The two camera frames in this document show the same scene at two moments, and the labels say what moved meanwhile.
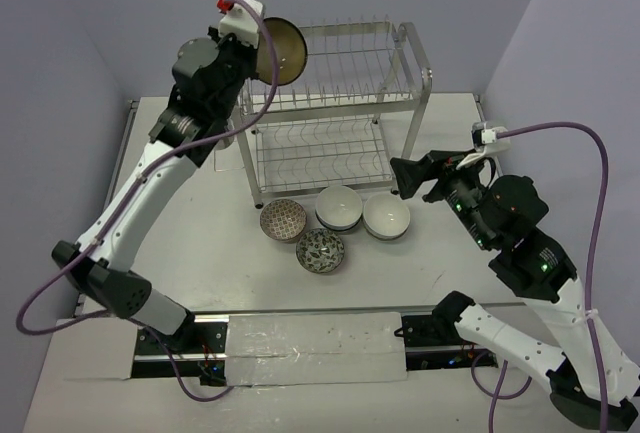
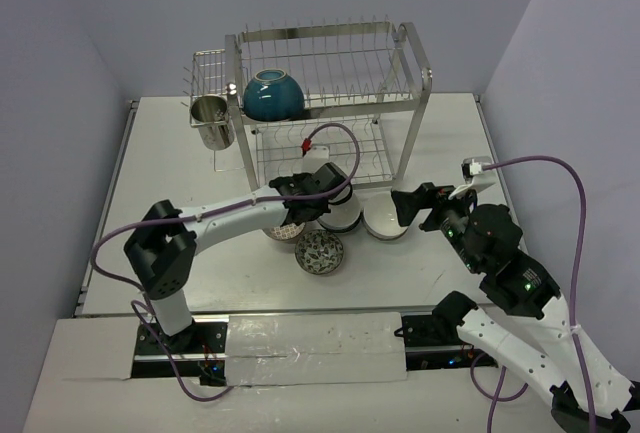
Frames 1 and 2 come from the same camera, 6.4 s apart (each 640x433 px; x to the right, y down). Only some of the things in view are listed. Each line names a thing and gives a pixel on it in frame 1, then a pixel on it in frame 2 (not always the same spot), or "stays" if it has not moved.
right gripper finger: x=408 y=174 to x=408 y=203
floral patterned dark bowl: x=320 y=250 stays
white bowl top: x=338 y=207 stays
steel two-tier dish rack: x=338 y=129 stays
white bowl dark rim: x=386 y=216 stays
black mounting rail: x=201 y=350 stays
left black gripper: x=245 y=54 to x=329 y=183
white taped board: x=266 y=349 stays
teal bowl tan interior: x=290 y=50 to x=273 y=96
